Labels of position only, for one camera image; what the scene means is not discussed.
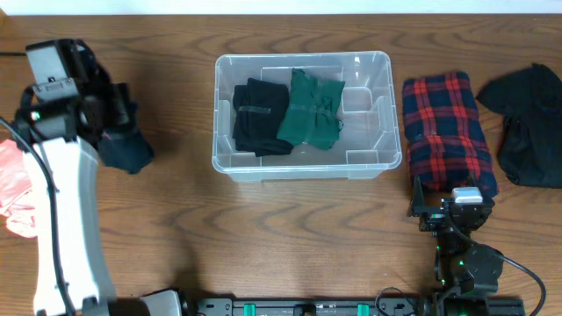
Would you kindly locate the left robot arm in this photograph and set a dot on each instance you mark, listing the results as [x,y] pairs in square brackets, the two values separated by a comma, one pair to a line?
[72,118]

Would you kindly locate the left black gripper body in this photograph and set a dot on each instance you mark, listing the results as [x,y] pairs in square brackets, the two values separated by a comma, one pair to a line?
[116,112]

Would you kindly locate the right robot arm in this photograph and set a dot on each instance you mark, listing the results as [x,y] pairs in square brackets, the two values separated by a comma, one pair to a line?
[468,271]

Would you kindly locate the red navy plaid cloth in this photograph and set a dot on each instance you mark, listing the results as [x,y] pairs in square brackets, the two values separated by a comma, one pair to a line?
[446,142]

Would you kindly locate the black crumpled cloth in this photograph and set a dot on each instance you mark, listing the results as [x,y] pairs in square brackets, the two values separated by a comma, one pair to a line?
[530,102]

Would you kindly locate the green cloth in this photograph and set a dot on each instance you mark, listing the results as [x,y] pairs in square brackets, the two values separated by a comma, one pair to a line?
[311,117]

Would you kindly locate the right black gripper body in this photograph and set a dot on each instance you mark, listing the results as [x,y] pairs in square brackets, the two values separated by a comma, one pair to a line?
[434,218]

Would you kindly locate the dark navy cloth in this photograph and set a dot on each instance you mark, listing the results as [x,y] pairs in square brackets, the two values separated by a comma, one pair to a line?
[124,147]

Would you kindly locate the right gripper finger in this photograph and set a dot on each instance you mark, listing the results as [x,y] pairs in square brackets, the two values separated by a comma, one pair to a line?
[417,202]
[472,181]

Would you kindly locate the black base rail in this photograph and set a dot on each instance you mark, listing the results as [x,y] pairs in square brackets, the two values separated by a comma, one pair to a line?
[171,302]

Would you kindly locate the black cloth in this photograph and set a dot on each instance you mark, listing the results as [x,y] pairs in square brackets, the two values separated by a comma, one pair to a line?
[530,102]
[260,109]

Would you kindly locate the clear plastic storage container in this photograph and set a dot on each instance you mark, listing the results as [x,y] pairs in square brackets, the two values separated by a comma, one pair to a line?
[369,142]

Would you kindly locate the pink crumpled cloth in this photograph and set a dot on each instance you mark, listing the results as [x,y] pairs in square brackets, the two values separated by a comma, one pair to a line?
[16,186]

